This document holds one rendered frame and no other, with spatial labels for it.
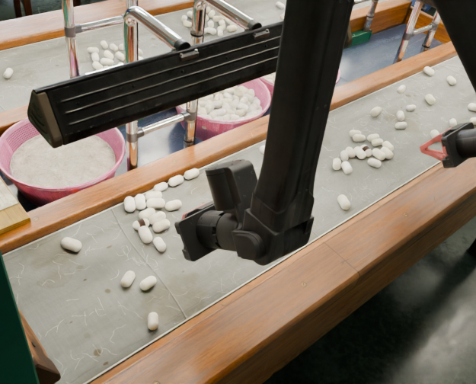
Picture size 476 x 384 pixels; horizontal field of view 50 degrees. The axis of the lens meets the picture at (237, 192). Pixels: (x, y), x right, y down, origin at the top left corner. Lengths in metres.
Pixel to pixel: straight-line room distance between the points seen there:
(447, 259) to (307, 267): 1.33
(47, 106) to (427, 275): 1.71
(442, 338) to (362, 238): 0.99
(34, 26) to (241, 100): 0.65
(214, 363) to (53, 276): 0.33
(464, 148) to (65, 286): 0.79
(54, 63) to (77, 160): 0.40
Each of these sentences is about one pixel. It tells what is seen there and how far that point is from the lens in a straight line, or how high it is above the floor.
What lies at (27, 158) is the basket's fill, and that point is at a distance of 1.22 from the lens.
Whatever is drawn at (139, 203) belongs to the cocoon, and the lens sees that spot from 1.04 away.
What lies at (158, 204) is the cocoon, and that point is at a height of 0.76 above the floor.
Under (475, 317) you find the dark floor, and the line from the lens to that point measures 2.11.
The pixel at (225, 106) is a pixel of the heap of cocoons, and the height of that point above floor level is 0.74.
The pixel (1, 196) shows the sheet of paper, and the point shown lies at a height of 0.78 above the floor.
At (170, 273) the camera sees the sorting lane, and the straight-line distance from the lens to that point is 0.95.
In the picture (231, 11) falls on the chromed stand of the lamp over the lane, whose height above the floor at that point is 1.12.
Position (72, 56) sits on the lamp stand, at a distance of 1.21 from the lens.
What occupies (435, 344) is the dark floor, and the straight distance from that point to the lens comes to 1.96.
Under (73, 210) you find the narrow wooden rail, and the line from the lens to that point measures 1.03.
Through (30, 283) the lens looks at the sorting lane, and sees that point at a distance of 0.96.
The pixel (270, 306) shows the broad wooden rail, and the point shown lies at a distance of 0.90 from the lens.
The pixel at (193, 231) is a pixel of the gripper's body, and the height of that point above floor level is 0.93.
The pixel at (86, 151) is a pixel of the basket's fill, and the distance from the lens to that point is 1.21.
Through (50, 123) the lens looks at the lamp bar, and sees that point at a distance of 0.72.
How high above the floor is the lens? 1.50
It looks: 43 degrees down
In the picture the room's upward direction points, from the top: 10 degrees clockwise
